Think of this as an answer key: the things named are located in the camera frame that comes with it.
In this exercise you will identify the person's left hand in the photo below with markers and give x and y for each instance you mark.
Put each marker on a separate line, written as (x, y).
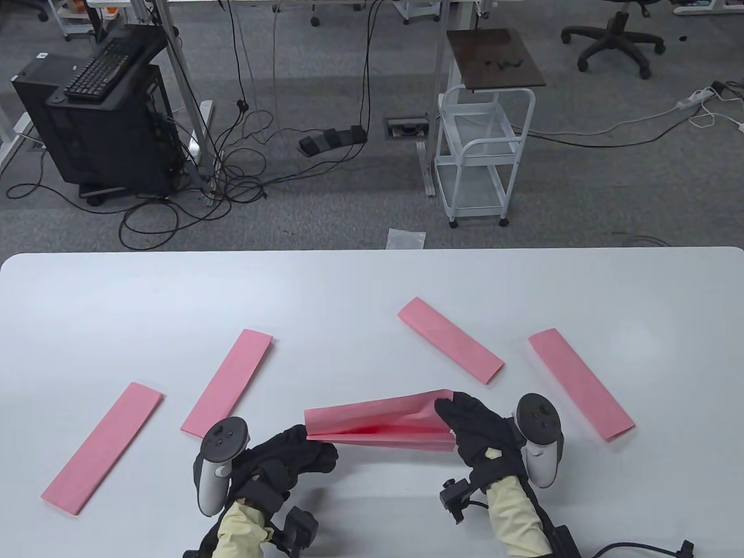
(279, 465)

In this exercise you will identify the white storage trolley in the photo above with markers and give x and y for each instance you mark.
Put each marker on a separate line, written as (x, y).
(72, 23)

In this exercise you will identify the black foot pedal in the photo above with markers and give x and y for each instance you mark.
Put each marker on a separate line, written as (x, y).
(331, 139)

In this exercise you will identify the black computer tower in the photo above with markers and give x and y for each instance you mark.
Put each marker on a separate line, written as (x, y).
(104, 145)

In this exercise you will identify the white metal desk leg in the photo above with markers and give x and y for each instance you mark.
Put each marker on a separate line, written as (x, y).
(440, 58)

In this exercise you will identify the grey metal desk leg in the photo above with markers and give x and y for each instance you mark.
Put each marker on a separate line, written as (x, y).
(180, 75)

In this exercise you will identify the metal floor socket box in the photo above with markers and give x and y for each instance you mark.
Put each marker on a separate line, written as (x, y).
(407, 128)

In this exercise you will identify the white power strip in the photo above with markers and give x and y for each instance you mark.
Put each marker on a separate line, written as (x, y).
(694, 99)

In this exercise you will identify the clear plastic bag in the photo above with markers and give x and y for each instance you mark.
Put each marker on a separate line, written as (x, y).
(407, 239)

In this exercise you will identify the grey black hand controller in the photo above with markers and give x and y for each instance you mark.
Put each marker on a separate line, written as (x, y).
(212, 482)
(543, 459)

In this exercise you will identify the black keyboard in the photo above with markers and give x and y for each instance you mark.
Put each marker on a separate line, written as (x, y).
(99, 70)

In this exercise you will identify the dark brown board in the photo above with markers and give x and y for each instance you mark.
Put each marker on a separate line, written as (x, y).
(494, 58)

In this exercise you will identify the person's left forearm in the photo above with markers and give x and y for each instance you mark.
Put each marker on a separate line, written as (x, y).
(238, 535)

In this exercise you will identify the black power adapter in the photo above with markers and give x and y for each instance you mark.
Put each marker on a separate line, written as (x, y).
(719, 86)

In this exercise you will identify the black forearm sensor box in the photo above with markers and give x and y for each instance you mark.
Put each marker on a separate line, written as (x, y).
(564, 543)

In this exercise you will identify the person's right forearm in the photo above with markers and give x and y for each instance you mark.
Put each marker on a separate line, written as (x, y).
(514, 517)

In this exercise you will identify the black office chair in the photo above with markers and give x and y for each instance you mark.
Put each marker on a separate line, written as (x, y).
(616, 38)

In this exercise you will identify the person's right hand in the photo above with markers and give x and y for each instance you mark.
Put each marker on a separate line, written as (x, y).
(482, 436)

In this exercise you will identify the pink paper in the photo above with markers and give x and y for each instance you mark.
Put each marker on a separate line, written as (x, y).
(378, 418)
(581, 383)
(450, 340)
(226, 383)
(102, 450)

